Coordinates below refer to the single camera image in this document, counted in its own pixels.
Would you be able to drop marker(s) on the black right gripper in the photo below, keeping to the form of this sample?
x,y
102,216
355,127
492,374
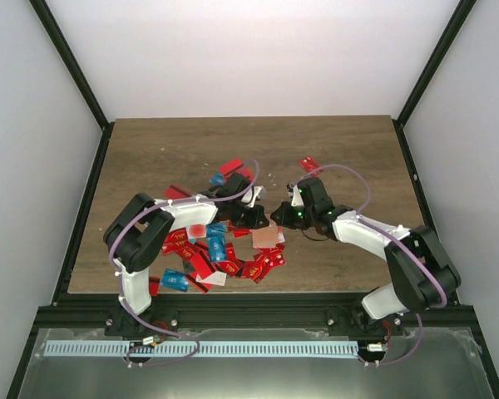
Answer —
x,y
284,220

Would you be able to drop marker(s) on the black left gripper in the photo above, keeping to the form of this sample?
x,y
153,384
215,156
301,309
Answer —
x,y
254,223

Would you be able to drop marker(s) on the pink card holder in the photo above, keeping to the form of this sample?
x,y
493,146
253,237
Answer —
x,y
264,238

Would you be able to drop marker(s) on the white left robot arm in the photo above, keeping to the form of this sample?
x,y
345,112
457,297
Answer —
x,y
135,238

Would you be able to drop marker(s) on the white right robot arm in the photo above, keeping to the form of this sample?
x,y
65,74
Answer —
x,y
422,274

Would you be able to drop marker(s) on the blue card in pile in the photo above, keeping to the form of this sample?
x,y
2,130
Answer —
x,y
217,248

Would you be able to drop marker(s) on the white card red dot left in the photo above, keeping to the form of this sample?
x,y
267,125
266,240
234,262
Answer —
x,y
196,231

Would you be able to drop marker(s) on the white red card on table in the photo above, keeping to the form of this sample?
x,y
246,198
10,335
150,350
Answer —
x,y
281,237

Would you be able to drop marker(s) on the small red card far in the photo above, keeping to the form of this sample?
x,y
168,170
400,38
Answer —
x,y
309,164

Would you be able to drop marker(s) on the red striped card left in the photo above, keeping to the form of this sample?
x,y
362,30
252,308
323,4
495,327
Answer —
x,y
174,192

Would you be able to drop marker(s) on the blue card near edge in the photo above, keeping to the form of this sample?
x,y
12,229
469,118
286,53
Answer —
x,y
175,280

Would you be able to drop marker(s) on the red card near edge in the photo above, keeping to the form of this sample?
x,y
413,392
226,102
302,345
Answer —
x,y
154,286

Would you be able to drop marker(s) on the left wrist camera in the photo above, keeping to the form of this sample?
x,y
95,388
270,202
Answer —
x,y
254,194

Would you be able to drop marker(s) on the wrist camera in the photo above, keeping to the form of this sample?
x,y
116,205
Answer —
x,y
296,200
254,194

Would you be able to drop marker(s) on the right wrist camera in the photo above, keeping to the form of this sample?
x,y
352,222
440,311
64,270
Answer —
x,y
296,200

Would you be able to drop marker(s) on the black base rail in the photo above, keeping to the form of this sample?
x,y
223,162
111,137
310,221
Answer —
x,y
329,312

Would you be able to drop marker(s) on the light blue slotted cable duct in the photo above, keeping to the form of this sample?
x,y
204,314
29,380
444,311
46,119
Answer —
x,y
212,349

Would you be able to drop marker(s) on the black frame post right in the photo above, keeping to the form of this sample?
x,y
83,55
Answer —
x,y
444,43

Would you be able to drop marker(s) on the black frame post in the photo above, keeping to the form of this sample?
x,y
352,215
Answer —
x,y
444,43
59,41

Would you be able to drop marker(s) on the black frame post left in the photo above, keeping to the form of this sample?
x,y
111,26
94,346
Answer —
x,y
59,41

